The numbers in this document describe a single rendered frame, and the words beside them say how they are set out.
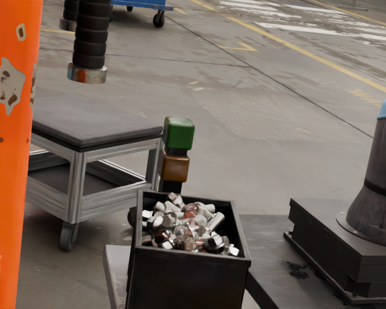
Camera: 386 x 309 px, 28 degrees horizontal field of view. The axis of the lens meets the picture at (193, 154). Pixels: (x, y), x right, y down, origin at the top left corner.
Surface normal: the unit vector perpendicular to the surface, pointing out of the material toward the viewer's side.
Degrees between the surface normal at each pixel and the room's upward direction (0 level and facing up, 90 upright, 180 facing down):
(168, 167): 90
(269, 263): 0
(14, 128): 90
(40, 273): 0
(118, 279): 0
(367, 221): 69
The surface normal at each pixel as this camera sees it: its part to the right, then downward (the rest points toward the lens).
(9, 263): 0.43, 0.32
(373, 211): -0.66, -0.26
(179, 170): 0.18, 0.32
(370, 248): 0.15, -0.95
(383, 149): -0.88, 0.00
